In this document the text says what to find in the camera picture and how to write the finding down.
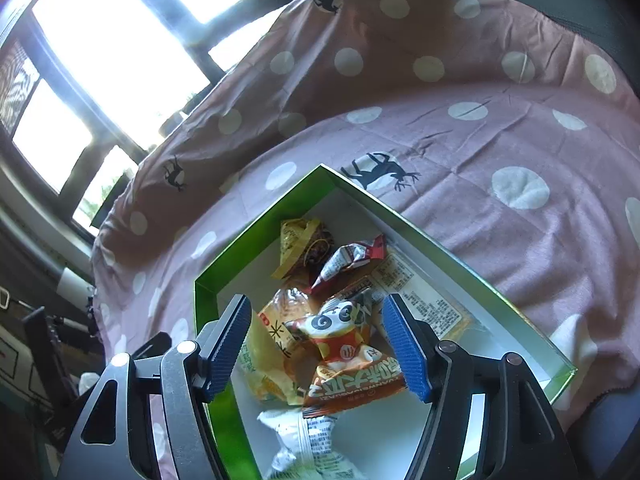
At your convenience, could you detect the white cylinder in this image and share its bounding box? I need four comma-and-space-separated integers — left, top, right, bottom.
55, 267, 96, 306

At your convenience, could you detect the pink polka dot blanket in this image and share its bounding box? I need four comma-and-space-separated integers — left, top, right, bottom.
90, 0, 640, 480

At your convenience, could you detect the olive yellow snack packet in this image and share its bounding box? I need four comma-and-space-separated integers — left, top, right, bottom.
271, 217, 333, 281

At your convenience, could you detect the window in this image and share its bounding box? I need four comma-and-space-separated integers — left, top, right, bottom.
0, 0, 326, 231

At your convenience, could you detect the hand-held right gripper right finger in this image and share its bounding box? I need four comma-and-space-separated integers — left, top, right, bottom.
382, 294, 581, 480

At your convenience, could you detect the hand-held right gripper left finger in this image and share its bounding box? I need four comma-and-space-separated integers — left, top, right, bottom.
60, 294, 252, 480

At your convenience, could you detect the orange panda snack packet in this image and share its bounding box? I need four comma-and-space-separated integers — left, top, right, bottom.
285, 290, 407, 418

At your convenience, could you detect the white silver snack packet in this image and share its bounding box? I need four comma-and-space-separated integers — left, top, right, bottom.
257, 406, 351, 480

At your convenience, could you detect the green cardboard box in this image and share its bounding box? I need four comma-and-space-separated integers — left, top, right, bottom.
194, 164, 577, 480

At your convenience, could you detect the red edged silver snack packet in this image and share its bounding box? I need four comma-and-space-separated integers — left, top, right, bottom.
310, 233, 388, 295

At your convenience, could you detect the large orange snack packet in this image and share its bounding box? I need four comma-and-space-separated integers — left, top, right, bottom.
240, 282, 321, 406

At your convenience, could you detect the yellow biscuit packet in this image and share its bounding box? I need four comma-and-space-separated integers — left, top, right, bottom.
370, 252, 473, 343

